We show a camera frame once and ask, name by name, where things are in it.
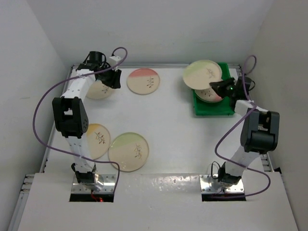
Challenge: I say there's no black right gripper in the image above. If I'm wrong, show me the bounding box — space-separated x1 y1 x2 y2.
209 77 236 99

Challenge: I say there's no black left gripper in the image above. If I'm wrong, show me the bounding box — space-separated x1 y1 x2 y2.
97 64 121 89

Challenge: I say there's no cream plate pink section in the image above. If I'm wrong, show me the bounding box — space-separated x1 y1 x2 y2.
194 88 222 103
127 68 160 95

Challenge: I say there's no cream plate green section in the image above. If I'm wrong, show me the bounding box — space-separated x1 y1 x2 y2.
182 60 222 90
108 132 150 172

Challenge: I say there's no cream plate yellow section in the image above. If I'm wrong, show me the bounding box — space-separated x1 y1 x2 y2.
86 123 111 159

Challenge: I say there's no cream plate green section front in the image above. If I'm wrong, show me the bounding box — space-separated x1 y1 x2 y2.
108 132 150 172

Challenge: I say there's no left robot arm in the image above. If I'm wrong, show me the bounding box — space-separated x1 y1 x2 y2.
52 51 121 189

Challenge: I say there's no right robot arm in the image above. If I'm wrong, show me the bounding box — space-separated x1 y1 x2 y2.
210 77 280 186

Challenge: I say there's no green plastic bin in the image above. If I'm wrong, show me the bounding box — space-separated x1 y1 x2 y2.
191 62 235 116

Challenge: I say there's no cream plate blue section back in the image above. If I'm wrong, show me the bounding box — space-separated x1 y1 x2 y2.
86 81 115 100

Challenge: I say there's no cream plate pink section back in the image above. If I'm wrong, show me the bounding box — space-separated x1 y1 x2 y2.
127 68 160 95

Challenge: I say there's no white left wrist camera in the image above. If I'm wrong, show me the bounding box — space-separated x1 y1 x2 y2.
108 55 121 66

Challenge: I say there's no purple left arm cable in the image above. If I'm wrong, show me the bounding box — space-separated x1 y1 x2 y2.
32 47 128 194

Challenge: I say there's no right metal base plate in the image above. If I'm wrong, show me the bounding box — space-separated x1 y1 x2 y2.
199 174 244 194

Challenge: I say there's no metal base plate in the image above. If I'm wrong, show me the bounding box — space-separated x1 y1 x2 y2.
199 174 244 194
71 174 116 194

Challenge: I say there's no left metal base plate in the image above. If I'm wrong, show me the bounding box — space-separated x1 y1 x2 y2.
71 174 116 194

